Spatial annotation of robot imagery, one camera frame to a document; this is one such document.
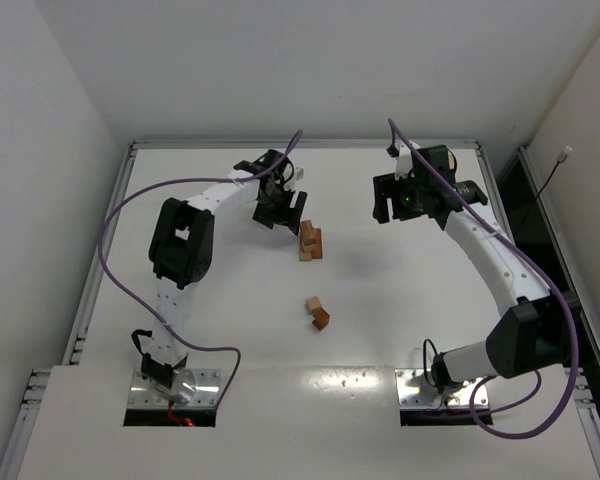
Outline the long light wood block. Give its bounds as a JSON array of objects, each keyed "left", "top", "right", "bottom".
[{"left": 299, "top": 241, "right": 315, "bottom": 262}]

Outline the long dark wood block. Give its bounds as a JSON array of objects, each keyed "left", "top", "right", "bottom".
[{"left": 311, "top": 228, "right": 323, "bottom": 260}]

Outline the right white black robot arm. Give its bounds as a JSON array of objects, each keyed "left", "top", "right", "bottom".
[{"left": 373, "top": 145, "right": 580, "bottom": 392}]

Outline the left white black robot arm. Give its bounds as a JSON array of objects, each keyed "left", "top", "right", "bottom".
[{"left": 139, "top": 149, "right": 307, "bottom": 389}]

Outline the small light cube right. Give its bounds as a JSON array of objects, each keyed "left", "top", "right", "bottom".
[{"left": 305, "top": 296, "right": 322, "bottom": 315}]

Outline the small dark wood cube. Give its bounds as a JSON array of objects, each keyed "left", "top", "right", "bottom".
[{"left": 312, "top": 307, "right": 330, "bottom": 331}]

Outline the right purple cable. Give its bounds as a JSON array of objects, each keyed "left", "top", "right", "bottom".
[{"left": 387, "top": 117, "right": 580, "bottom": 440}]

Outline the purple cable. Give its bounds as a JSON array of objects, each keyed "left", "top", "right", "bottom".
[
  {"left": 387, "top": 117, "right": 580, "bottom": 440},
  {"left": 96, "top": 129, "right": 242, "bottom": 407}
]

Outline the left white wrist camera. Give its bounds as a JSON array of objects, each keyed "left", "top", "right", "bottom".
[{"left": 289, "top": 167, "right": 304, "bottom": 190}]

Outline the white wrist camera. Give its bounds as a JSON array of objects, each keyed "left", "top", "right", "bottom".
[
  {"left": 289, "top": 167, "right": 304, "bottom": 190},
  {"left": 394, "top": 142, "right": 413, "bottom": 180}
]

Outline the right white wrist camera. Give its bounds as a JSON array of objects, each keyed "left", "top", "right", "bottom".
[{"left": 394, "top": 142, "right": 413, "bottom": 180}]

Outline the aluminium table frame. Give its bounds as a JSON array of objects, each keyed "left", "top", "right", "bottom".
[{"left": 0, "top": 139, "right": 600, "bottom": 480}]

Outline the black wall cable with plug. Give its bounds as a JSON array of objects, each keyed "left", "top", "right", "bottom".
[{"left": 511, "top": 145, "right": 574, "bottom": 236}]

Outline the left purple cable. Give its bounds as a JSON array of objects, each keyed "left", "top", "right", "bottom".
[{"left": 96, "top": 129, "right": 242, "bottom": 407}]

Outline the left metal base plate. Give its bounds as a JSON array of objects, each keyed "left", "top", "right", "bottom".
[{"left": 127, "top": 369, "right": 220, "bottom": 410}]

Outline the metal base plate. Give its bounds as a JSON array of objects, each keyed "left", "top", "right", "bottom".
[
  {"left": 394, "top": 368, "right": 489, "bottom": 412},
  {"left": 127, "top": 369, "right": 220, "bottom": 410}
]

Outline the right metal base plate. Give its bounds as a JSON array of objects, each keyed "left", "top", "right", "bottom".
[{"left": 394, "top": 368, "right": 489, "bottom": 412}]

